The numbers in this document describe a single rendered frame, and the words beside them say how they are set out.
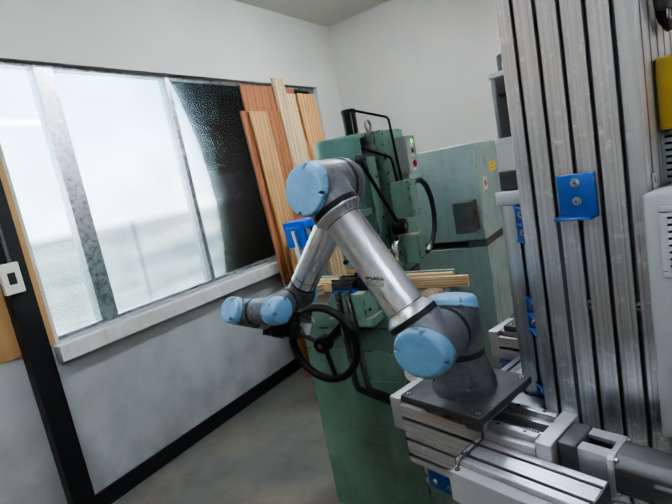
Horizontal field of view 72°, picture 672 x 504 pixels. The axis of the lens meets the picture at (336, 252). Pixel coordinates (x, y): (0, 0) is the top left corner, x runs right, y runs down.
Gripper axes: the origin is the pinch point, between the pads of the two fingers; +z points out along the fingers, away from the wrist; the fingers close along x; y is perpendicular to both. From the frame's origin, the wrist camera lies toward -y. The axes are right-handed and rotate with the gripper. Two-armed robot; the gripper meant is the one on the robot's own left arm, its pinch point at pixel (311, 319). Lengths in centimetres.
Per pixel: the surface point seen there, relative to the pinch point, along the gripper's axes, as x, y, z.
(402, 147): 12, -77, 36
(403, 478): 5, 53, 56
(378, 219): 4, -45, 33
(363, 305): 11.4, -6.6, 13.4
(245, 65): -132, -192, 61
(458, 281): 36, -18, 37
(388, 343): 11.8, 4.5, 30.3
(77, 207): -137, -55, -25
